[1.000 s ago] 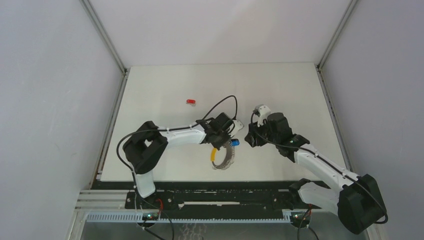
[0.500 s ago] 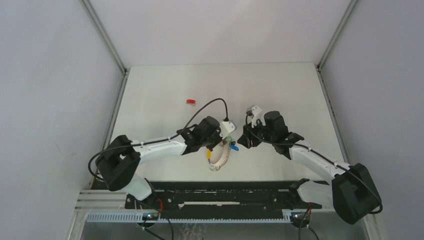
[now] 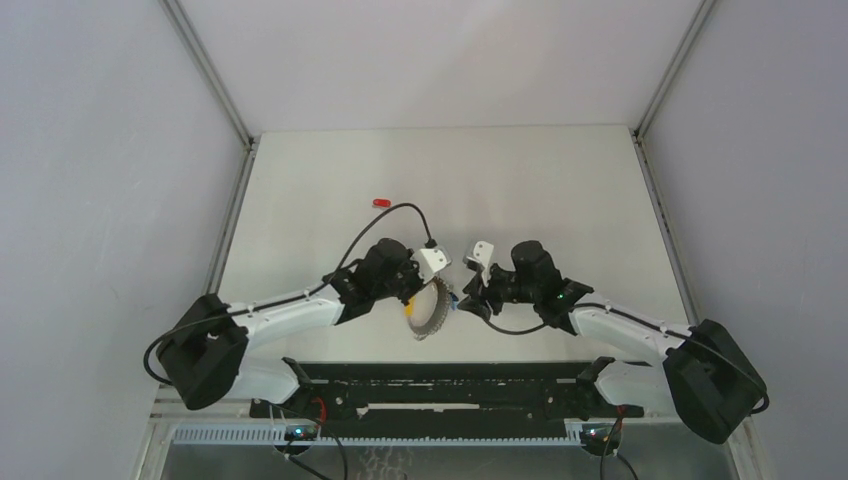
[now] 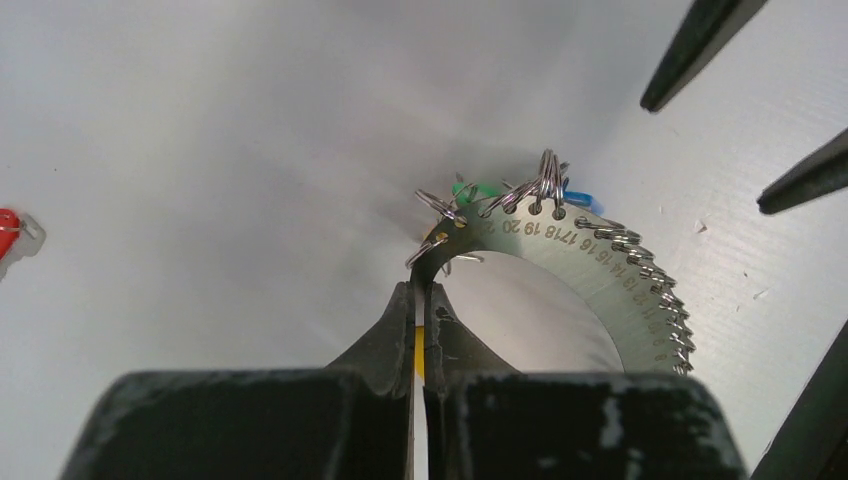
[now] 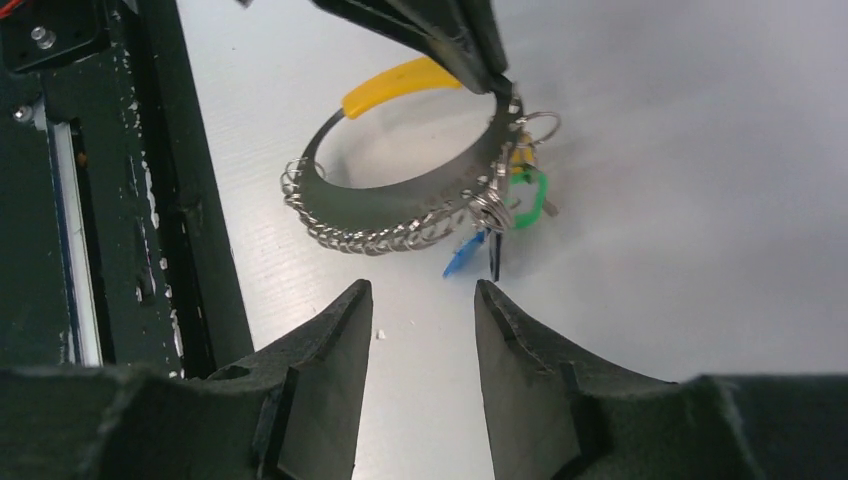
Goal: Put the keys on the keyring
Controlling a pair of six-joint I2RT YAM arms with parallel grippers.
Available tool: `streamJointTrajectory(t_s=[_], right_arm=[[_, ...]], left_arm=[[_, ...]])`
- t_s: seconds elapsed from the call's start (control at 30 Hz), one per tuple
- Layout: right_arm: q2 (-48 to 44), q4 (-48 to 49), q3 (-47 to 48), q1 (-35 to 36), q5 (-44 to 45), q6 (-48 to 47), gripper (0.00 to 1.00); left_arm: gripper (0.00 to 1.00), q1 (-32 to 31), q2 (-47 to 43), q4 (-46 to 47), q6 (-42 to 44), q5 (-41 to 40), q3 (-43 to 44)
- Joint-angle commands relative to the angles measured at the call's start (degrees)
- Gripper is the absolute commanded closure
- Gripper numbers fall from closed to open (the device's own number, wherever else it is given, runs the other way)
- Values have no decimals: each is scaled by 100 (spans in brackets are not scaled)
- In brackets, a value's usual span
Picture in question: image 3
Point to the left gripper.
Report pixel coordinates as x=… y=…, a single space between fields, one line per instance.
x=417 y=281

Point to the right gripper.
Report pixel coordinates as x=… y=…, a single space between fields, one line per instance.
x=480 y=299

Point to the keyring bunch with coloured tags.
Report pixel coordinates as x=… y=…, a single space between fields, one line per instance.
x=427 y=311

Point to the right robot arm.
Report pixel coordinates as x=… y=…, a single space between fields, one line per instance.
x=697 y=373

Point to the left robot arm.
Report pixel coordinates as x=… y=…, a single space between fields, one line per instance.
x=210 y=354

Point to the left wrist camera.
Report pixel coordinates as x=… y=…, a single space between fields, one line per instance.
x=430 y=262

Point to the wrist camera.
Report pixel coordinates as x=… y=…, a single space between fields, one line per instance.
x=478 y=258
x=430 y=262

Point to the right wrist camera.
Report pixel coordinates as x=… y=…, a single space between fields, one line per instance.
x=478 y=258

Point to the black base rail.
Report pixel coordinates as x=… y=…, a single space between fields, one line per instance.
x=446 y=401

